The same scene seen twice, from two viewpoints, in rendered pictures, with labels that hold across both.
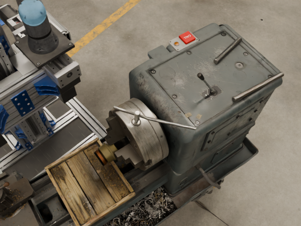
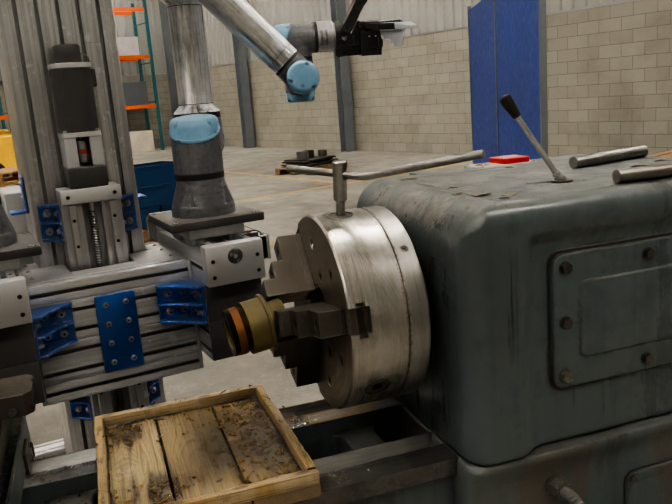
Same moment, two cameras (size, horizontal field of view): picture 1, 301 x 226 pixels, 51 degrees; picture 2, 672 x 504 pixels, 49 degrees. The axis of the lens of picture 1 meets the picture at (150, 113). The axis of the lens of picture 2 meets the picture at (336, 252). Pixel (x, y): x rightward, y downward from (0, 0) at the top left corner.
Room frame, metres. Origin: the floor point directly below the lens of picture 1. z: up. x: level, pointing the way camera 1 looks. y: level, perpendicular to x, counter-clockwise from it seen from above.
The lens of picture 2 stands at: (-0.42, -0.30, 1.43)
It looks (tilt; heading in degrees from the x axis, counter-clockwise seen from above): 12 degrees down; 19
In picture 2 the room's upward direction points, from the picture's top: 4 degrees counter-clockwise
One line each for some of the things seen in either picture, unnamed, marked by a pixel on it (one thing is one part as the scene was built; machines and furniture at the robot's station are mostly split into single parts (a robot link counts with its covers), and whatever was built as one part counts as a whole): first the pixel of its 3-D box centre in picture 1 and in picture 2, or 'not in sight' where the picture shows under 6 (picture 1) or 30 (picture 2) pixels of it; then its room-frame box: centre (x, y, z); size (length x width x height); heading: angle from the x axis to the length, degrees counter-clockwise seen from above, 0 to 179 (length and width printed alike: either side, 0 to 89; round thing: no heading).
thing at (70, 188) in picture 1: (89, 181); (196, 452); (0.50, 0.28, 0.89); 0.36 x 0.30 x 0.04; 37
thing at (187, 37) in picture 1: (187, 38); (509, 161); (1.12, -0.16, 1.26); 0.06 x 0.06 x 0.02; 37
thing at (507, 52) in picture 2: not in sight; (498, 102); (7.53, 0.52, 1.18); 4.12 x 0.80 x 2.35; 16
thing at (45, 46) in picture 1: (41, 36); (201, 192); (1.13, 0.56, 1.21); 0.15 x 0.15 x 0.10
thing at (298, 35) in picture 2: not in sight; (295, 40); (1.36, 0.38, 1.56); 0.11 x 0.08 x 0.09; 115
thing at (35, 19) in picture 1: (34, 17); (196, 143); (1.13, 0.57, 1.33); 0.13 x 0.12 x 0.14; 25
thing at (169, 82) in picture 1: (199, 95); (550, 278); (0.92, -0.25, 1.06); 0.59 x 0.48 x 0.39; 127
